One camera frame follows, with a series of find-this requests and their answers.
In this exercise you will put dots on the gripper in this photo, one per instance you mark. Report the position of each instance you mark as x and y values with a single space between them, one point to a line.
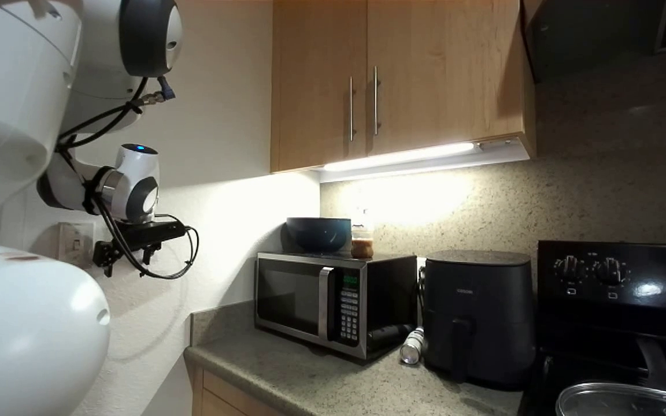
114 252

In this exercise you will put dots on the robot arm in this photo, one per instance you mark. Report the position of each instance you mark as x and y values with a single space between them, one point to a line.
15 115

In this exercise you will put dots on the microwave door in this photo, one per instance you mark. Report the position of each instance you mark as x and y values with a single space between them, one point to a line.
287 297

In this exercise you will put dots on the wooden drawer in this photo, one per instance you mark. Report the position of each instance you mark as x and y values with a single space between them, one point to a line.
229 398

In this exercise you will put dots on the dark blue bowl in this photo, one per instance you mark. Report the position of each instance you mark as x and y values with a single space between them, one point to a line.
318 234

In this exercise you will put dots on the steel microwave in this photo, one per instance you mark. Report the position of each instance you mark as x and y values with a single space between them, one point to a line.
333 300

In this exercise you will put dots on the glass jar with brown contents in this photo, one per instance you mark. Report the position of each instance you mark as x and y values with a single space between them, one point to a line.
362 245

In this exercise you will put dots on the narrow wooden cabinet door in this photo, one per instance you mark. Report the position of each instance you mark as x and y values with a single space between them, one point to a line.
315 86

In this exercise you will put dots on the under-cabinet light strip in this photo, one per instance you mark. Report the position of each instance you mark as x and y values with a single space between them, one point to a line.
414 159

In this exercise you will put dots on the black air fryer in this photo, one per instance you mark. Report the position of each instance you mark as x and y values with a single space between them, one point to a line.
477 312

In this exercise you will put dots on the wide wooden cabinet door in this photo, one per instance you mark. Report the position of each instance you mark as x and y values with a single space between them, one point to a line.
443 69

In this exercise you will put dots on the stove knob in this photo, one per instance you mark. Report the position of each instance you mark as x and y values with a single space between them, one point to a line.
569 269
610 271

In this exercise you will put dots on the black stove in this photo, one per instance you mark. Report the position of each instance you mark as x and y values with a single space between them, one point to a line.
616 312

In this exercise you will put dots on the black range hood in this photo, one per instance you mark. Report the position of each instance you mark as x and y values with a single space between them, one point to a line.
593 34

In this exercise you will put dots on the white wall switch plate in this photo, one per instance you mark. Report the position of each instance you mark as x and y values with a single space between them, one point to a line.
76 242

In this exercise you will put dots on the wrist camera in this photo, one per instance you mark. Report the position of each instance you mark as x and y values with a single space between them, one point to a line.
154 231

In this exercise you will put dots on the wooden wall cabinet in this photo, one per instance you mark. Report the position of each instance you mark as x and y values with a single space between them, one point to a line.
425 75

